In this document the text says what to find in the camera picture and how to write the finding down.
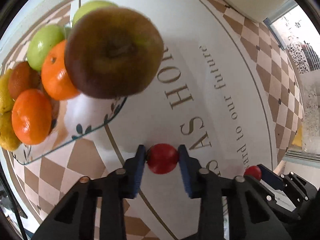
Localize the red cherry tomato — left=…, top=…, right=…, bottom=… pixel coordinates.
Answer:
left=244, top=165, right=262, bottom=181
left=146, top=144, right=180, bottom=174

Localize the yellow lemon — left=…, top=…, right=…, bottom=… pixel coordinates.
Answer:
left=0, top=112, right=21, bottom=151
left=0, top=69, right=14, bottom=114

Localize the brown red apple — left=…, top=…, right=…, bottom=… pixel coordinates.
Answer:
left=65, top=7, right=164, bottom=99

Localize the green apple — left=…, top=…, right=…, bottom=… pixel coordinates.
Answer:
left=72, top=0, right=118, bottom=27
left=27, top=24, right=65, bottom=72

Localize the checkered counter mat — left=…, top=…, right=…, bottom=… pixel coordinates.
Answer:
left=1, top=0, right=303, bottom=232

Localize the oval floral ceramic plate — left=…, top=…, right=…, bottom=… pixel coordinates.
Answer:
left=10, top=22, right=128, bottom=166

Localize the bright orange front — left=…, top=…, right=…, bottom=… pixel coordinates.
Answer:
left=11, top=89, right=52, bottom=145

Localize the bright orange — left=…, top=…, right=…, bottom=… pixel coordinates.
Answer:
left=11, top=89, right=52, bottom=145
left=41, top=40, right=80, bottom=101

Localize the bright orange right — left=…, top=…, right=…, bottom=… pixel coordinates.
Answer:
left=41, top=40, right=80, bottom=101

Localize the dark red orange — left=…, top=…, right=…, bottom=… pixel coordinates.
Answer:
left=8, top=61, right=41, bottom=100

